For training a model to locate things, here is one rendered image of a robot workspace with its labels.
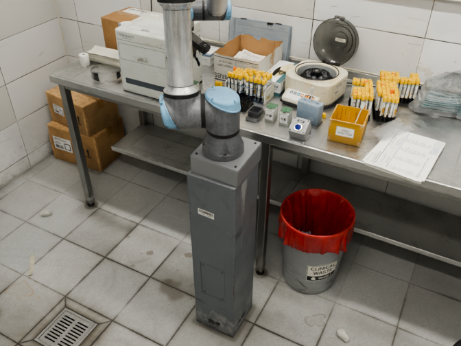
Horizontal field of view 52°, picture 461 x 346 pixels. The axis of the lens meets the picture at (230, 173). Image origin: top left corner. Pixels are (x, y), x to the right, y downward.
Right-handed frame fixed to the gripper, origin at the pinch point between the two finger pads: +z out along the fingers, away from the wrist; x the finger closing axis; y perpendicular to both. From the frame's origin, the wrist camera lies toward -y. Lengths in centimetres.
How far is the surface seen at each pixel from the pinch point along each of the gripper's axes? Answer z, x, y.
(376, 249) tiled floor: 103, -40, -89
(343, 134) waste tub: 10, 0, -69
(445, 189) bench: 16, 9, -110
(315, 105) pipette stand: 5, -7, -55
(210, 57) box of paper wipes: 10.6, -39.5, 13.9
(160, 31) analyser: -14.9, -2.2, 16.6
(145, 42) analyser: -11.6, 4.5, 20.0
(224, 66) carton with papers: 6.2, -24.9, -2.5
